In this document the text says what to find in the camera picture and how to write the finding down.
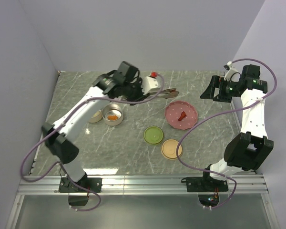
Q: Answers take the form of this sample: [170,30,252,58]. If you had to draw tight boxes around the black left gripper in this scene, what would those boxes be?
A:
[123,77,151,106]

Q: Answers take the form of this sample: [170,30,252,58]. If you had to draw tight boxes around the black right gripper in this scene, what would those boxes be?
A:
[200,75,240,103]

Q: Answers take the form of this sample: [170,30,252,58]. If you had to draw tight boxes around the orange fried food piece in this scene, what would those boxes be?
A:
[107,115,119,121]

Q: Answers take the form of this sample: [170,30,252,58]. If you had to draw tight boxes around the steel food tongs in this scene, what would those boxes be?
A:
[145,88,179,99]

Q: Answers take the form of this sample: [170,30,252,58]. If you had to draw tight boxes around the red sausage piece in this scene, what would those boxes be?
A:
[178,111,187,121]

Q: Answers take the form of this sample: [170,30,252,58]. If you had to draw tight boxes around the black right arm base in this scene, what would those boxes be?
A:
[181,177,229,208]

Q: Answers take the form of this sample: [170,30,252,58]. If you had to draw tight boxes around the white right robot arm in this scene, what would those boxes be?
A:
[200,62,274,191]

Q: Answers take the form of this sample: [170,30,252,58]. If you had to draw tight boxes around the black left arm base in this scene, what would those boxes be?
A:
[58,169,102,212]

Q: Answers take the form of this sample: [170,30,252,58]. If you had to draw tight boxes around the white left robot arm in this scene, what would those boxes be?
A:
[41,61,143,192]

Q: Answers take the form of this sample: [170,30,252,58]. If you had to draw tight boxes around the pink dotted plate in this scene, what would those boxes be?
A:
[164,101,198,130]

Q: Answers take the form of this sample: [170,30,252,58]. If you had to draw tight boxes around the cream steel round container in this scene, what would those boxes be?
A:
[88,110,102,123]

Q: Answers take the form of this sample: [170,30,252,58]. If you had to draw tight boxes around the green round lid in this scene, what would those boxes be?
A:
[143,126,164,145]

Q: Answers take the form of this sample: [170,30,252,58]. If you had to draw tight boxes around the beige round lid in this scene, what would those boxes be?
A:
[161,139,183,160]

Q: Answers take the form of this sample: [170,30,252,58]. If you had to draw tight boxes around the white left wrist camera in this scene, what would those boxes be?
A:
[141,76,160,94]

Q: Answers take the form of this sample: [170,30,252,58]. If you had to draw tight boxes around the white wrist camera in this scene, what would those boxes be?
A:
[224,61,240,82]
[141,76,160,94]

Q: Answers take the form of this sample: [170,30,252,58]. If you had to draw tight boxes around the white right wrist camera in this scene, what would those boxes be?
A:
[224,61,240,82]

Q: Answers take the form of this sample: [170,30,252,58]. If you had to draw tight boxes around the aluminium mounting rail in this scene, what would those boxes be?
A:
[4,71,281,229]

